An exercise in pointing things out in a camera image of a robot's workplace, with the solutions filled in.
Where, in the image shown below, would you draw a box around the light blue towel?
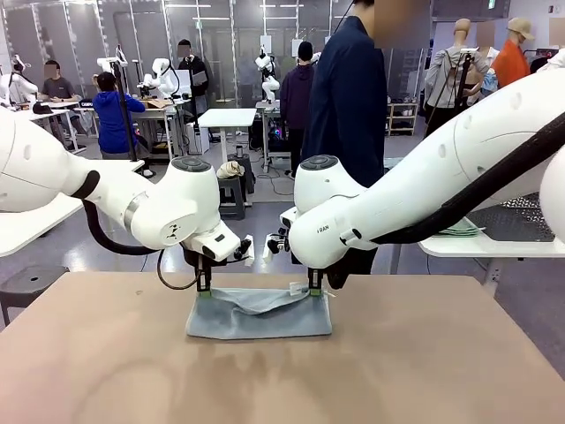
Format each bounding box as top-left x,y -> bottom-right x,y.
185,285 -> 334,341

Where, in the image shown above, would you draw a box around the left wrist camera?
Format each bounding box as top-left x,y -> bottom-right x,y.
232,233 -> 256,268

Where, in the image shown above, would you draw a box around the dark grey plastic basket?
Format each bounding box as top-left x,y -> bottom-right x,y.
467,193 -> 557,243

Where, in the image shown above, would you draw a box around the black tripod stand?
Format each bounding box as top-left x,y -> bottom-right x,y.
111,61 -> 156,179

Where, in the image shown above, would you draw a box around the person in purple hoodie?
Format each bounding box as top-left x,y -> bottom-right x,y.
279,40 -> 317,178

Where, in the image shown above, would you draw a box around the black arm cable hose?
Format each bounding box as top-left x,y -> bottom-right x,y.
70,170 -> 200,292
373,112 -> 565,246

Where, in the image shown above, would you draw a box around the beige bundled cloth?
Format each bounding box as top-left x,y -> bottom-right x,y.
215,161 -> 245,180

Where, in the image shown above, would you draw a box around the folded green towel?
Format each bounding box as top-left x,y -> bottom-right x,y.
434,219 -> 487,239

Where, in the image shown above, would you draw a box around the person in black jacket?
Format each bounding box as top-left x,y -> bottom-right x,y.
176,38 -> 212,117

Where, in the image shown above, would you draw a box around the person in grey t-shirt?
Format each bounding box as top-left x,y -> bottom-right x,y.
36,59 -> 84,102

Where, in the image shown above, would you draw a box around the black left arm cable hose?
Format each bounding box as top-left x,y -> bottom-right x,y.
70,170 -> 200,292

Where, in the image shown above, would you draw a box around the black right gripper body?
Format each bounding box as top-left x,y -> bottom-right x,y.
305,263 -> 352,291

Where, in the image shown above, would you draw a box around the mannequin white top orange trousers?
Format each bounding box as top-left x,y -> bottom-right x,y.
535,42 -> 565,75

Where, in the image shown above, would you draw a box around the small white standing desk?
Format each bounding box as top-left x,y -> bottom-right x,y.
197,108 -> 258,208

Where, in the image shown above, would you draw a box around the grey plastic step stool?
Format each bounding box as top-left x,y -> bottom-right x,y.
228,153 -> 257,195
217,175 -> 247,222

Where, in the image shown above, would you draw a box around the black tripod with camera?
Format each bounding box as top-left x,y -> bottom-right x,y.
425,48 -> 480,136

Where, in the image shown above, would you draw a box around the wooden shoe shelf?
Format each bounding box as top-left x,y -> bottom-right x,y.
385,102 -> 419,137

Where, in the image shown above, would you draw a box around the person in navy jacket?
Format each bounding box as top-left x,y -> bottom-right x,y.
301,0 -> 389,276

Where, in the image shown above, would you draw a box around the mannequin in grey shirt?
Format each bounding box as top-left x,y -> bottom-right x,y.
423,18 -> 492,139

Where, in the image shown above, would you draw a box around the dark grey round-hole stool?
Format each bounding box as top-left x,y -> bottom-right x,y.
0,264 -> 71,329

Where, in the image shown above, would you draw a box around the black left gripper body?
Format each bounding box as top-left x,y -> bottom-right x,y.
182,246 -> 222,273

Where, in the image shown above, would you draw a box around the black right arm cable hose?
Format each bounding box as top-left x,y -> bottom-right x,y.
373,112 -> 565,246

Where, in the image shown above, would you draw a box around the person in blue hoodie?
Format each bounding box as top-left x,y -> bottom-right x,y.
91,72 -> 147,161

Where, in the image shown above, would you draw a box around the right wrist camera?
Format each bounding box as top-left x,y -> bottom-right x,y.
262,216 -> 292,262

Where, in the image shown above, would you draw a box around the white background workbench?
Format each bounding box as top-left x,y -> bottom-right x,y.
17,99 -> 89,155
72,97 -> 187,172

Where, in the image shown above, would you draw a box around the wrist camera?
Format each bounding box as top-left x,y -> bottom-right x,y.
262,216 -> 292,262
232,233 -> 256,268

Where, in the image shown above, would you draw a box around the mannequin in orange with cap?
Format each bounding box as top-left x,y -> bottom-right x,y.
488,17 -> 537,90

